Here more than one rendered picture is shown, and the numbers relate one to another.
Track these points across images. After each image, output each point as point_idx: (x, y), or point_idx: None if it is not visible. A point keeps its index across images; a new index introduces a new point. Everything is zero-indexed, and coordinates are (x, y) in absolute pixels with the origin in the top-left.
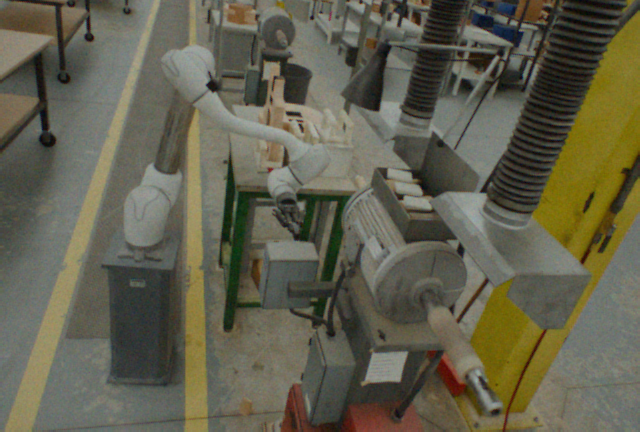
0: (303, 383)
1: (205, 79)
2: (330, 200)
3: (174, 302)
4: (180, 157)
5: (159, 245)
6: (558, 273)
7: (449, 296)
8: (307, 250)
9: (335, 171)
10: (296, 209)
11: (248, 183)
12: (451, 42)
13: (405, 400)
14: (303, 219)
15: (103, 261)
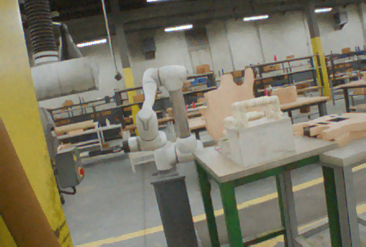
0: None
1: (147, 78)
2: (216, 181)
3: (185, 220)
4: (180, 128)
5: (162, 172)
6: None
7: None
8: (63, 151)
9: (236, 157)
10: (116, 147)
11: (196, 151)
12: (25, 8)
13: None
14: (104, 150)
15: (154, 171)
